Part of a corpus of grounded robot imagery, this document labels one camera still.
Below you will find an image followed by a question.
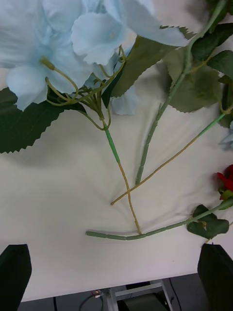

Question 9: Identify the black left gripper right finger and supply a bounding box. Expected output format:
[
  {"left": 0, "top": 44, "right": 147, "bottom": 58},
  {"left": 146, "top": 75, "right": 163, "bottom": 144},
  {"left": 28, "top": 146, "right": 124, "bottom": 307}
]
[{"left": 197, "top": 243, "right": 233, "bottom": 311}]

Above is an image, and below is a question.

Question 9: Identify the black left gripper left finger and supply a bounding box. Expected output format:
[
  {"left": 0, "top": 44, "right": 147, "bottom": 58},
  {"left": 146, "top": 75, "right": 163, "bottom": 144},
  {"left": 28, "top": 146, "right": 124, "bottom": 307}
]
[{"left": 0, "top": 244, "right": 33, "bottom": 311}]

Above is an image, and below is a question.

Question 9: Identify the red rose with green stem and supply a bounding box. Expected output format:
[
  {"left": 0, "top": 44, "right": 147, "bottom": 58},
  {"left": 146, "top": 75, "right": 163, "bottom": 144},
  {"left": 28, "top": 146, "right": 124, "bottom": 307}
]
[{"left": 85, "top": 164, "right": 233, "bottom": 242}]

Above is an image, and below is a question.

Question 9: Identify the dark box under table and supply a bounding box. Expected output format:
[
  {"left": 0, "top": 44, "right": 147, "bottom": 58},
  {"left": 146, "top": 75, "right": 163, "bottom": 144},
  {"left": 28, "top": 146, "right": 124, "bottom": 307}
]
[{"left": 120, "top": 291, "right": 168, "bottom": 311}]

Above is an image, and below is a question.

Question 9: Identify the small pale blue flower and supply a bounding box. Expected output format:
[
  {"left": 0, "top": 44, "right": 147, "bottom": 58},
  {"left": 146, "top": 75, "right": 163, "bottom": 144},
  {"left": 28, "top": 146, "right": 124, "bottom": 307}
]
[{"left": 110, "top": 75, "right": 233, "bottom": 206}]

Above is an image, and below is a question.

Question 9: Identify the green rose stem with leaves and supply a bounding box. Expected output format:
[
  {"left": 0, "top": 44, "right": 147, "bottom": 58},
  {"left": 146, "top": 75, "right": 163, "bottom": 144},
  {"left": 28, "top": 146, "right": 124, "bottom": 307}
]
[{"left": 135, "top": 0, "right": 233, "bottom": 185}]

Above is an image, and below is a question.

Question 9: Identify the large pale blue flower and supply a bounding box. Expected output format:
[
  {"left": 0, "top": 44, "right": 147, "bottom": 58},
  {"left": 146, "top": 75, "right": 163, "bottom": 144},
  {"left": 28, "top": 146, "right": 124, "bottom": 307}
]
[{"left": 0, "top": 0, "right": 197, "bottom": 235}]

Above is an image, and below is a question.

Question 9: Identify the thin black cable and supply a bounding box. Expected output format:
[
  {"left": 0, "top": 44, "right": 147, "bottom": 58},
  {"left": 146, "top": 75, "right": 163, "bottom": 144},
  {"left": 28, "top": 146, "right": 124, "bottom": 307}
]
[{"left": 168, "top": 278, "right": 182, "bottom": 311}]

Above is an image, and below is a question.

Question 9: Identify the grey metal table frame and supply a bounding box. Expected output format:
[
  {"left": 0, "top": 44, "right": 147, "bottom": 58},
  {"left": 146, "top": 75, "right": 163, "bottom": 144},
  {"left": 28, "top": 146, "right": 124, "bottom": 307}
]
[{"left": 104, "top": 279, "right": 174, "bottom": 311}]

